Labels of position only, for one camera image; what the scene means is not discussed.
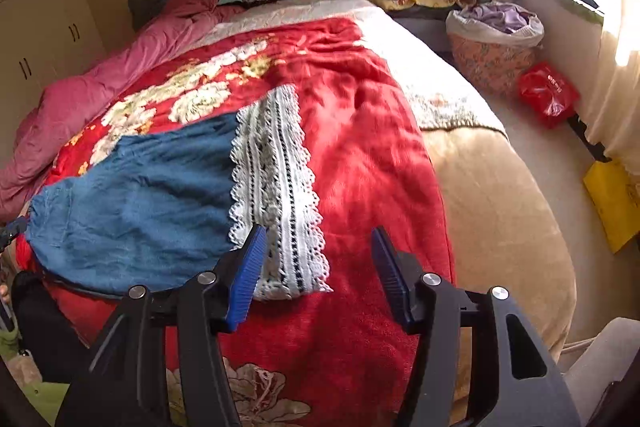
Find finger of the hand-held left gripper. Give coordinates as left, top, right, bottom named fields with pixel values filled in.
left=0, top=217, right=28, bottom=253

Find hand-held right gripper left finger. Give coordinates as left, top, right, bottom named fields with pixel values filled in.
left=55, top=223, right=268, bottom=427

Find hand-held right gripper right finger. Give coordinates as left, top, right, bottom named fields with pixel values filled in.
left=370, top=226, right=581, bottom=427

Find blue denim jeans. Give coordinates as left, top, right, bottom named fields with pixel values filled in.
left=25, top=84, right=333, bottom=303

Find dark cloth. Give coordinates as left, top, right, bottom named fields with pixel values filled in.
left=10, top=272, right=101, bottom=383

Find beige blanket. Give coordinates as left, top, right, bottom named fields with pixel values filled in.
left=420, top=127, right=576, bottom=427

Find red floral blanket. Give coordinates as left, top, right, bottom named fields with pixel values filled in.
left=15, top=17, right=456, bottom=427

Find pink duvet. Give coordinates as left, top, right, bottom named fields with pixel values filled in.
left=0, top=0, right=246, bottom=223

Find green cloth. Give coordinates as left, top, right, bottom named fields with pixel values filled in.
left=0, top=327, right=71, bottom=425

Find cream wardrobe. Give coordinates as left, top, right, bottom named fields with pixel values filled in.
left=0, top=0, right=108, bottom=158

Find cream patterned bedspread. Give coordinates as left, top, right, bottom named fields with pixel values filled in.
left=190, top=0, right=508, bottom=140

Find grey chair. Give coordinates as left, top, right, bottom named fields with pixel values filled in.
left=560, top=317, right=640, bottom=427

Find yellow bag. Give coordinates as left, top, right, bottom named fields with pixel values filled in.
left=582, top=159, right=640, bottom=254

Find red plastic bag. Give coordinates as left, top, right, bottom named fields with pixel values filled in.
left=516, top=62, right=581, bottom=129

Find black metal stand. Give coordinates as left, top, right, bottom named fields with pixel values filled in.
left=567, top=114, right=613, bottom=162

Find purple clothes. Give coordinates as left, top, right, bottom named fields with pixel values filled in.
left=462, top=3, right=533, bottom=34

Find cream curtain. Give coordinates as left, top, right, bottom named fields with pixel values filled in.
left=582, top=0, right=640, bottom=178

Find green trimmed windowsill cover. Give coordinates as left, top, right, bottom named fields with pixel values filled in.
left=520, top=0, right=606, bottom=25

